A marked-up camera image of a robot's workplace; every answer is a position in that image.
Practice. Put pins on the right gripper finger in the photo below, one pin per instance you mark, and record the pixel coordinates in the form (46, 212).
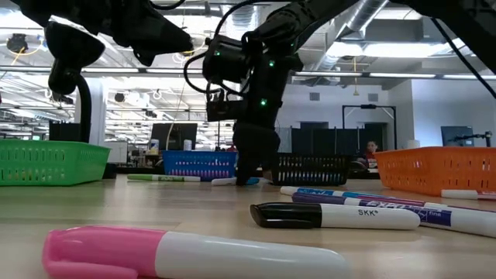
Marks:
(253, 151)

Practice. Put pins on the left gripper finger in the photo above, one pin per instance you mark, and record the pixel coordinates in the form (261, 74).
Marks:
(162, 36)

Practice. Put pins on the small blue cap marker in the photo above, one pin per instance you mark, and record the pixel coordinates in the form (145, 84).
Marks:
(224, 181)

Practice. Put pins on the blue plastic basket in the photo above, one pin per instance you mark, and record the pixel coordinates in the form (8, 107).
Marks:
(193, 164)

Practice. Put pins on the thin blue marker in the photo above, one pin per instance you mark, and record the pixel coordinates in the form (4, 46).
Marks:
(317, 191)

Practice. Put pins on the thin light green marker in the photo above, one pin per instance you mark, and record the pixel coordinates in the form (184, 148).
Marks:
(162, 178)

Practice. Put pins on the small black cap marker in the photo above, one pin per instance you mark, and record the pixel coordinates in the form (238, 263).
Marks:
(329, 217)

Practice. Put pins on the green plastic basket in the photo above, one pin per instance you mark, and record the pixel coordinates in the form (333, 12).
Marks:
(50, 162)

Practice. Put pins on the orange plastic basket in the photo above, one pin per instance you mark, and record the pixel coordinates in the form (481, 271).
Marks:
(426, 170)

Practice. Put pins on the thin purple marker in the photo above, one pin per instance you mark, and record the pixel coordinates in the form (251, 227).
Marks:
(445, 217)

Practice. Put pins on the thin red marker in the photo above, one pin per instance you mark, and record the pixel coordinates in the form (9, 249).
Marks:
(461, 194)

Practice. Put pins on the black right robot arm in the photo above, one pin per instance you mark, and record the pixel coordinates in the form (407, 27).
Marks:
(294, 19)

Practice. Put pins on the black desk lamp white shade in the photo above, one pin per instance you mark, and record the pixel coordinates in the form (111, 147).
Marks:
(69, 54)

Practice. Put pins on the black plastic basket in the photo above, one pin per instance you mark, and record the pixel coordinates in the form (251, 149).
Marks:
(310, 168)

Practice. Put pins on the dark room partition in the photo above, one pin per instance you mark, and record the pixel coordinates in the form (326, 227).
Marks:
(325, 141)

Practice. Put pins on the black computer monitor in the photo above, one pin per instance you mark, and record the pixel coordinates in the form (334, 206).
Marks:
(182, 135)

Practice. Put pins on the black ceiling device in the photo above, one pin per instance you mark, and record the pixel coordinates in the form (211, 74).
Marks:
(16, 42)

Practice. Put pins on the white labelled canister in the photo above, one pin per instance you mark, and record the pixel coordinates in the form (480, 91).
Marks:
(154, 147)

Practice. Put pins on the person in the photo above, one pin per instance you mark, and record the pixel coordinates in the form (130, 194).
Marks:
(370, 149)

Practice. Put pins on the small pink cap marker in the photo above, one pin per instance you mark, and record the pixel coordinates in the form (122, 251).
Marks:
(193, 255)

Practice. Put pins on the long ceiling light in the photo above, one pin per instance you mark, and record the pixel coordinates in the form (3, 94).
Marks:
(403, 75)
(469, 76)

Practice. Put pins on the dark computer monitor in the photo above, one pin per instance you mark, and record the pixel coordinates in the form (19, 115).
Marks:
(457, 135)

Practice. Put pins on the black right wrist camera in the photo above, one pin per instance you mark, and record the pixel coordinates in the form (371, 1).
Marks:
(226, 106)

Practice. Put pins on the black rig frame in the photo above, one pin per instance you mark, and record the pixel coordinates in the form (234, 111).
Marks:
(368, 106)

